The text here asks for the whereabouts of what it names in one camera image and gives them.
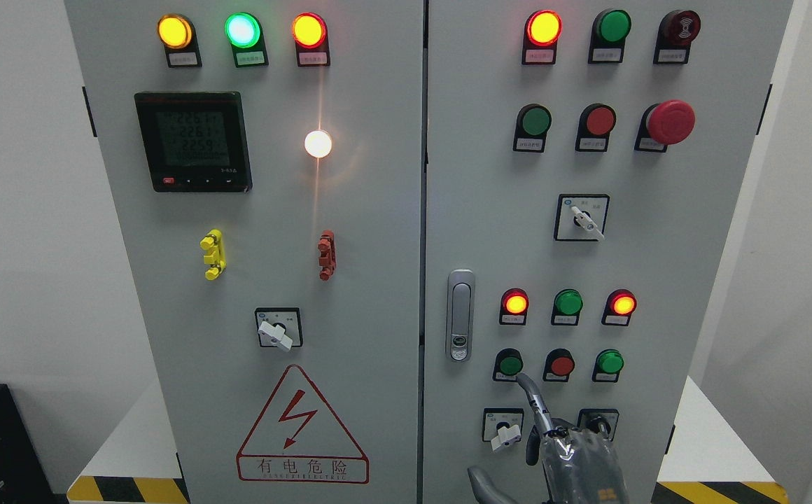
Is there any black digital power meter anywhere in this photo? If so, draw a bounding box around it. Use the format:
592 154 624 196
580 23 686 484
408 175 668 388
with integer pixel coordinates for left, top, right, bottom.
134 90 253 193

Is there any left grey cabinet door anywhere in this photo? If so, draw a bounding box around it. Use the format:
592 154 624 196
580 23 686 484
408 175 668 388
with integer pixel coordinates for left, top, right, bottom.
66 1 424 503

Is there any lower left green start button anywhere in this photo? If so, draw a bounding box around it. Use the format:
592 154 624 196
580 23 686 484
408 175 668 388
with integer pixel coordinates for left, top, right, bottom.
492 348 524 382

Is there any white platform with hazard stripes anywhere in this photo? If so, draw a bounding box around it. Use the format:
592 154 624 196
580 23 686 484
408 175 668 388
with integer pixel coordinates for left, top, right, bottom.
67 379 789 503

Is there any yellow indicator light top left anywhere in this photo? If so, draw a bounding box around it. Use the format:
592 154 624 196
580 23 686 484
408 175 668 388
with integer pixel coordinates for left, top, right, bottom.
157 13 202 68

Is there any green push button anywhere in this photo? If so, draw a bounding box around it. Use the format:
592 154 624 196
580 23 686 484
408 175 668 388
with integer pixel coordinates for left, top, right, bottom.
512 103 552 153
591 349 626 383

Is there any lower red push button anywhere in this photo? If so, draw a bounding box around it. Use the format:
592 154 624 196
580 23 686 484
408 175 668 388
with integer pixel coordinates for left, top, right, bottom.
542 348 575 382

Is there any black knob selector switch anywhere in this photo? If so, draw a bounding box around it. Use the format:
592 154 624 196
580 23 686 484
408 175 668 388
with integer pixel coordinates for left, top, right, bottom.
577 408 620 441

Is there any yellow terminal connector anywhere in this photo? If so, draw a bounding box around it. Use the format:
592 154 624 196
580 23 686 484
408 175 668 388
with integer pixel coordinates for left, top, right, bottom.
200 227 227 281

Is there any red indicator light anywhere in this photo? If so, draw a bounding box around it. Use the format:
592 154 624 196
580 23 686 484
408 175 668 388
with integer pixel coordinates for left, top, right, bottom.
291 12 330 67
499 288 530 326
601 289 637 328

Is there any upper green push button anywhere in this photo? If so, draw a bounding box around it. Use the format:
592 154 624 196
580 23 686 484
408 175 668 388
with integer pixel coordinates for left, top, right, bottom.
512 103 552 153

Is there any lower middle green indicator light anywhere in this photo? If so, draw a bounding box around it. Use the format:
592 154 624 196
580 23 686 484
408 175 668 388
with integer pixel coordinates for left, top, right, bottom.
550 289 583 326

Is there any green indicator light top left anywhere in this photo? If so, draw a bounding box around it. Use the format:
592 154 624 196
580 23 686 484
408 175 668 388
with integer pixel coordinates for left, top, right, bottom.
224 12 269 68

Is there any grey cabinet door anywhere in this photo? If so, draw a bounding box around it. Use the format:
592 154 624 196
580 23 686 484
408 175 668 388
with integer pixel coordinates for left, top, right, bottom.
66 1 424 503
423 1 792 503

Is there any white lit indicator light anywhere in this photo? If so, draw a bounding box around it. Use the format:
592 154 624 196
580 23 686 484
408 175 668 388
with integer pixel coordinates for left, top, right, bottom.
304 129 333 159

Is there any green indicator light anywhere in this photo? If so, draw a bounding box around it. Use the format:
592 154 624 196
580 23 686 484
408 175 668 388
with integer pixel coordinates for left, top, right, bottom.
224 12 269 68
550 289 583 326

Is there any red lit indicator top right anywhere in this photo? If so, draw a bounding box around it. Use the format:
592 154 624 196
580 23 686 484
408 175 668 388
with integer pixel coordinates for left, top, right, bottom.
521 10 562 66

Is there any upper red push button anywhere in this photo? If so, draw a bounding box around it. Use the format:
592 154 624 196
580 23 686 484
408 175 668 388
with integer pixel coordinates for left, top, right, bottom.
575 103 616 153

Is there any red push button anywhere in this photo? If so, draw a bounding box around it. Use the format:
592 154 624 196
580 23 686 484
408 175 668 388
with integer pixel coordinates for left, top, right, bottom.
542 348 575 382
575 103 616 153

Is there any red electric danger warning sticker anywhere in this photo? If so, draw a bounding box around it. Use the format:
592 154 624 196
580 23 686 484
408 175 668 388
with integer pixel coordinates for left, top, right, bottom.
236 364 370 484

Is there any green indicator top right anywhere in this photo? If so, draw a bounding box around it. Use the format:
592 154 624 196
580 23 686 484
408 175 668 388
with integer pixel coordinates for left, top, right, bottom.
588 8 632 64

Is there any red emergency stop mushroom button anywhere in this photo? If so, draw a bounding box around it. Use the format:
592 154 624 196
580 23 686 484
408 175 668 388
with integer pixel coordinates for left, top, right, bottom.
634 99 695 153

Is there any silver door lock handle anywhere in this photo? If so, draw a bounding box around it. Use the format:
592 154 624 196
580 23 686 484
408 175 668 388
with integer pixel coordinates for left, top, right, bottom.
447 269 475 363

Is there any lower right red indicator light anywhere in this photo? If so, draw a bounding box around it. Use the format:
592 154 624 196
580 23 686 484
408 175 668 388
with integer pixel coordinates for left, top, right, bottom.
601 289 637 328

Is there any left door white selector switch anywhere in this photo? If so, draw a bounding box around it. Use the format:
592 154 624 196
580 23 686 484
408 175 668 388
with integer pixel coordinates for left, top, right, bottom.
253 307 303 352

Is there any lower white selector switch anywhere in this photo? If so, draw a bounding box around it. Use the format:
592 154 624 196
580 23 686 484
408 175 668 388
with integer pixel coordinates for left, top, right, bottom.
482 407 524 453

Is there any upper right white selector switch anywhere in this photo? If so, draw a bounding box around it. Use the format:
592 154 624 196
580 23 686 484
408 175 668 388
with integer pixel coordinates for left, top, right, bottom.
554 194 610 242

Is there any dark red buzzer alarm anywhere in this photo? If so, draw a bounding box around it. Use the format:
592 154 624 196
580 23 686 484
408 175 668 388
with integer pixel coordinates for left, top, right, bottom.
653 10 701 66

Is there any red indicator light top left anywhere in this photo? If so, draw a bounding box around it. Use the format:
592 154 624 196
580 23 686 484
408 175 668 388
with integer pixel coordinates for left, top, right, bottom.
291 12 330 67

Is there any right grey cabinet door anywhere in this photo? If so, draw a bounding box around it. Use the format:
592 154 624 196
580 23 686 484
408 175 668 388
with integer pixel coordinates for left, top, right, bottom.
423 1 792 503

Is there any lower right green push button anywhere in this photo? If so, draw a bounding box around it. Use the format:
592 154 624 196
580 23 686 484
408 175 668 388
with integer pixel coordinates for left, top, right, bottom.
591 349 626 383

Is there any red terminal connector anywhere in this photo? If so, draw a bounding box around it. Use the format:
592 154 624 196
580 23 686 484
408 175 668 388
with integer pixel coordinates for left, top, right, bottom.
317 230 337 281

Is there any lower left red indicator light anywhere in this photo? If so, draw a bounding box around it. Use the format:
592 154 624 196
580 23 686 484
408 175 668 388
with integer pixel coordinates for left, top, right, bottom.
499 288 530 326

